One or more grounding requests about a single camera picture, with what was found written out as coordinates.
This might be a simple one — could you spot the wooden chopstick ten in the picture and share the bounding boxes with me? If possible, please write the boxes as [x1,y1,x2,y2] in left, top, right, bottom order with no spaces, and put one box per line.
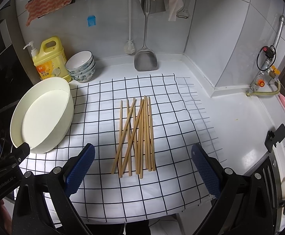
[148,97,156,171]

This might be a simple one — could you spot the wooden chopstick eight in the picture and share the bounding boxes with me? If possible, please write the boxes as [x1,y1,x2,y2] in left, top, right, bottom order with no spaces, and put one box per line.
[143,96,149,169]

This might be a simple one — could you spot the wooden chopstick six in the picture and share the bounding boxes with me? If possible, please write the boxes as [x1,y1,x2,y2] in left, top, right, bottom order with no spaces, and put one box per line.
[136,99,143,174]

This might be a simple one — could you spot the wooden chopstick four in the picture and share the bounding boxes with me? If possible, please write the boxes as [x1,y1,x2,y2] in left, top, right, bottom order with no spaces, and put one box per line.
[121,109,141,174]

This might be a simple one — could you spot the wooden chopstick one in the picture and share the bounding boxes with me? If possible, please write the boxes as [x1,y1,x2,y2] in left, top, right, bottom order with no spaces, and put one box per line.
[118,100,123,178]

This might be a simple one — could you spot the wooden chopstick two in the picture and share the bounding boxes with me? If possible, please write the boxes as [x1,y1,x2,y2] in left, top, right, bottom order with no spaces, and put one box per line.
[111,98,136,174]

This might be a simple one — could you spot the wooden chopstick nine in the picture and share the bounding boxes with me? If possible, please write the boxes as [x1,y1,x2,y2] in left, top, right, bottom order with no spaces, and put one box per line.
[146,97,152,171]

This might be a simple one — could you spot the wooden chopstick seven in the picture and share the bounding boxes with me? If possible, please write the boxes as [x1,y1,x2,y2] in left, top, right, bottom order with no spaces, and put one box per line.
[139,100,144,179]

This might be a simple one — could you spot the person left hand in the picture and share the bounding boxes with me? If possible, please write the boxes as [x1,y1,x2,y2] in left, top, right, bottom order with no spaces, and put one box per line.
[0,200,12,234]

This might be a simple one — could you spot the large cream bowl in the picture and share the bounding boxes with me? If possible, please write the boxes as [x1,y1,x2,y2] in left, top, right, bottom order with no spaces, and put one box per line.
[10,77,74,154]

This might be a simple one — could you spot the white grid pattern cloth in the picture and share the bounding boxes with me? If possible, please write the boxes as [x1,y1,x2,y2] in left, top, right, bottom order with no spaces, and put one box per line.
[20,74,226,223]

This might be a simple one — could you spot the black clip stand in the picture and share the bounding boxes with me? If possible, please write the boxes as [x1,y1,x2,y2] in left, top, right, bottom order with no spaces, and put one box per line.
[264,124,285,153]

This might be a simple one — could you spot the yellow dish soap bottle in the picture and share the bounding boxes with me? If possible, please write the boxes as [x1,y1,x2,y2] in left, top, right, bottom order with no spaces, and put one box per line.
[32,36,71,82]

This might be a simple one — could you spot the bottom floral ceramic bowl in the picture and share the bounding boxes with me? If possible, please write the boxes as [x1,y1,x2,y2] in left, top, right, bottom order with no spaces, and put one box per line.
[71,67,95,83]

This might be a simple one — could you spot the floral ceramic bowl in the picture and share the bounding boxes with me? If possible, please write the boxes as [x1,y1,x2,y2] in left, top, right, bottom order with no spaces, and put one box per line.
[71,67,95,83]
[69,61,95,76]
[66,50,93,71]

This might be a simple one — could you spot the white pump soap bottle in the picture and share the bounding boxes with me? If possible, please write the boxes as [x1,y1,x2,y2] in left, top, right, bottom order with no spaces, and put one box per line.
[23,41,39,57]

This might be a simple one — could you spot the pink soap dish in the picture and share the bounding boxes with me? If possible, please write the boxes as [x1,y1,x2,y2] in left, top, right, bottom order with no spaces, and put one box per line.
[278,94,285,108]

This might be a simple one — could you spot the top floral ceramic bowl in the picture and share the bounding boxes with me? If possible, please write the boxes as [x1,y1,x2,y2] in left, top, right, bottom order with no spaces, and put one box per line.
[66,50,93,71]

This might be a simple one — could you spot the middle floral ceramic bowl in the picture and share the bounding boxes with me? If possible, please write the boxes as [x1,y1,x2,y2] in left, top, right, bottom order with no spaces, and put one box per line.
[69,61,95,76]

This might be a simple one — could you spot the gas valve assembly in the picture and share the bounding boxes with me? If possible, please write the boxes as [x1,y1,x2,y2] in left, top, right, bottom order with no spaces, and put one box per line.
[245,45,281,97]

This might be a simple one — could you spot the steel spatula turner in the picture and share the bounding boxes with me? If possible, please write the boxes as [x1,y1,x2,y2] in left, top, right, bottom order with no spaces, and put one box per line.
[134,0,158,72]

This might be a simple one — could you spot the white dish brush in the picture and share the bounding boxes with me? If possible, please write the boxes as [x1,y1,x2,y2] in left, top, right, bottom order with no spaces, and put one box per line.
[124,0,136,55]

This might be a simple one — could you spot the pink striped dish cloth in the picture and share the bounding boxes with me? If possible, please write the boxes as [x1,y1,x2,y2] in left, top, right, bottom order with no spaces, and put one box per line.
[25,0,72,27]

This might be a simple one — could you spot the metal gas pipe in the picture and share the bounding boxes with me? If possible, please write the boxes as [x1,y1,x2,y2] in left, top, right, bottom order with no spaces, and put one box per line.
[273,15,285,48]

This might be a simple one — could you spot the blue wall hook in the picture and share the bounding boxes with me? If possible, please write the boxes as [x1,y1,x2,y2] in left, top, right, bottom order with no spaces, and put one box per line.
[87,15,96,27]

